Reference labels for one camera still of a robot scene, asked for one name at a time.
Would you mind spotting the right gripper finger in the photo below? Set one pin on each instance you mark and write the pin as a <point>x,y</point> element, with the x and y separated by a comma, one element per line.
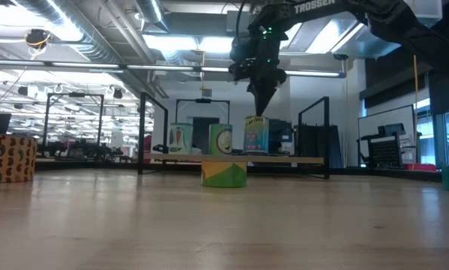
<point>258,97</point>
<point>269,95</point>

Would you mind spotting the green coconut label can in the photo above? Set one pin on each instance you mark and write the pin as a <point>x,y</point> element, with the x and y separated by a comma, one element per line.
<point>220,140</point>

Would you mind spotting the short green yellow can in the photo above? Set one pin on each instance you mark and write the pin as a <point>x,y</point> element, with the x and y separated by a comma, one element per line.
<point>224,176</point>

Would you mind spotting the carrot label can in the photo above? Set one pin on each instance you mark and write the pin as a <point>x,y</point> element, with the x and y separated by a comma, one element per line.
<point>180,140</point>

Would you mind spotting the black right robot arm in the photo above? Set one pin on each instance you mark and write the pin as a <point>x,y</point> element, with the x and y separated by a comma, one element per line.
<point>396,26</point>

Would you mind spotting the black cabinet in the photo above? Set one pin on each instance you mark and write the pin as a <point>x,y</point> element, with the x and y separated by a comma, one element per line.
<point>314,146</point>

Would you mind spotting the long ceiling light bar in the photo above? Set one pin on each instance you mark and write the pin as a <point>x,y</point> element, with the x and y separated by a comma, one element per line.
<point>160,67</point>

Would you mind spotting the white whiteboard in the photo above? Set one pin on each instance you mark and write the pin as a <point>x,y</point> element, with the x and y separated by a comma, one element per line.
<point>387,116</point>

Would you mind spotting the black desk perforated panel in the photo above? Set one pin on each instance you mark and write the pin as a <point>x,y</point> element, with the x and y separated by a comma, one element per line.
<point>385,152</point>

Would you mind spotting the red box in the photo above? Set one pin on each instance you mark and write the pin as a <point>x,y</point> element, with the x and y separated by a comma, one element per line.
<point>419,167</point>

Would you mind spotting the black metal station frame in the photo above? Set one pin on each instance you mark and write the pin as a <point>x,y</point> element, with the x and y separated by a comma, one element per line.
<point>203,100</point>
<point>74,95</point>

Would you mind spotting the wooden shelf black metal frame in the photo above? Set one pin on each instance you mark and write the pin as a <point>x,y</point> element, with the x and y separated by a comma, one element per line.
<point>284,160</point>

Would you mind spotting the large silver ventilation duct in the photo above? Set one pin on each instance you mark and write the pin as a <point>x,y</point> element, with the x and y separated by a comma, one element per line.
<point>333,41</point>

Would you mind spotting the silver ceiling air duct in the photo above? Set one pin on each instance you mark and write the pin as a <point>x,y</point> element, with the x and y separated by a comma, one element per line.
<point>96,41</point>

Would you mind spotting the black ceiling-mounted camera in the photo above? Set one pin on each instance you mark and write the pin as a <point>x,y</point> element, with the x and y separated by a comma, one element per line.
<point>36,37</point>

